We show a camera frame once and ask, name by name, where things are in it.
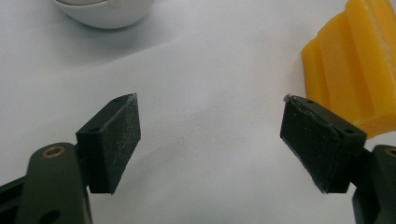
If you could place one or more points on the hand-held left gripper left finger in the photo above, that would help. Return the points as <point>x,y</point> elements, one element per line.
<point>109,143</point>

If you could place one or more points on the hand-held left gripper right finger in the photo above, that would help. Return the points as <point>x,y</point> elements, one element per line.
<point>317,146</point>

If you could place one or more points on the yellow ridged plastic piece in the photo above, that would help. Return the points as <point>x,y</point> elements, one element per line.
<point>355,68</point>

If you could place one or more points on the white bowl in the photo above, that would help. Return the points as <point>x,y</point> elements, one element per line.
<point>106,12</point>

